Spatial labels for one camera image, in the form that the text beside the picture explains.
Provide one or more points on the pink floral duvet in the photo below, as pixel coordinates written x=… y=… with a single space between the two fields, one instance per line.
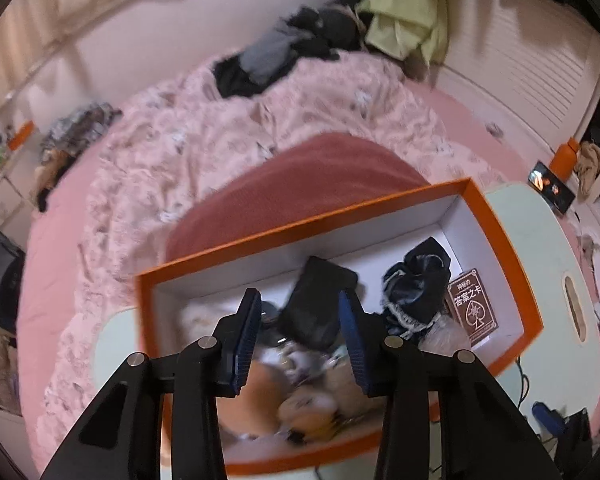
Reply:
x=180 y=150

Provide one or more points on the yellow-green garment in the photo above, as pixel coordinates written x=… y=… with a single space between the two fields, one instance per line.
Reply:
x=400 y=20

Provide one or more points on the smartphone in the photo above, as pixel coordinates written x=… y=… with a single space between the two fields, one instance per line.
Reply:
x=550 y=185

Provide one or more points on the brown card box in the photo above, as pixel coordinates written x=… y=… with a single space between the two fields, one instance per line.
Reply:
x=472 y=305

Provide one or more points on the white nightstand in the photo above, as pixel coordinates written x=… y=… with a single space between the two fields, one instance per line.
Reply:
x=10 y=185

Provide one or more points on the orange cardboard box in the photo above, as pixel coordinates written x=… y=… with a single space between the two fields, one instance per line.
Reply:
x=500 y=240

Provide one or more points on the plain black pouch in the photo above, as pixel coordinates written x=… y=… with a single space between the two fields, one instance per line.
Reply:
x=315 y=300

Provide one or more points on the patterned clothes pile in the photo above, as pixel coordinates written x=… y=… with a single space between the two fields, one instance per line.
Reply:
x=75 y=127

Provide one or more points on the light green lap table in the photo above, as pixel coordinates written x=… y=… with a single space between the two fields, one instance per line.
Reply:
x=535 y=260

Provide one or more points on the blue object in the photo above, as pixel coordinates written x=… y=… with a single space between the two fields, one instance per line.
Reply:
x=547 y=417

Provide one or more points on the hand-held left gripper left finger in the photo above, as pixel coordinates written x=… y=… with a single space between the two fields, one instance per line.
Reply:
x=247 y=340

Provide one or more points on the orange bottle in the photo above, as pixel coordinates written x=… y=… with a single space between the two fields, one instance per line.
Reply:
x=562 y=160

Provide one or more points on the small orange box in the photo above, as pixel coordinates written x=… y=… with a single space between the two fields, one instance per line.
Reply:
x=21 y=135

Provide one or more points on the beige curtain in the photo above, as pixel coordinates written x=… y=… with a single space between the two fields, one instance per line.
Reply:
x=30 y=35

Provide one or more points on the black clothes pile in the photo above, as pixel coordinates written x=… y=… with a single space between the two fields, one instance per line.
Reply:
x=260 y=60

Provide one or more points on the plush doll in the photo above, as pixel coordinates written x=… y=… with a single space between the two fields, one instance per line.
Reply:
x=300 y=410

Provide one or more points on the dusty red pillow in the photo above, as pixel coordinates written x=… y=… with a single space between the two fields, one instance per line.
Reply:
x=300 y=185

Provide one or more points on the white louvered closet door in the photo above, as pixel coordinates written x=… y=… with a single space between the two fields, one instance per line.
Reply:
x=530 y=60

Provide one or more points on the small grey object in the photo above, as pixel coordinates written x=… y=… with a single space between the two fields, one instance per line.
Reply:
x=495 y=130

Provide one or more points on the beige cloth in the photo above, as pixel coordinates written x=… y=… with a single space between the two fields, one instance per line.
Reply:
x=591 y=165

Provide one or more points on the pink bed sheet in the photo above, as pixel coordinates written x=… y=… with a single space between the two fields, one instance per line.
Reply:
x=55 y=240

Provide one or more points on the black satin cloth bundle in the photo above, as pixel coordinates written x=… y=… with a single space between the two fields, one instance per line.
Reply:
x=415 y=280

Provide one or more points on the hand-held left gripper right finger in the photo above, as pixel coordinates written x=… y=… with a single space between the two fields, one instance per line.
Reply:
x=355 y=345

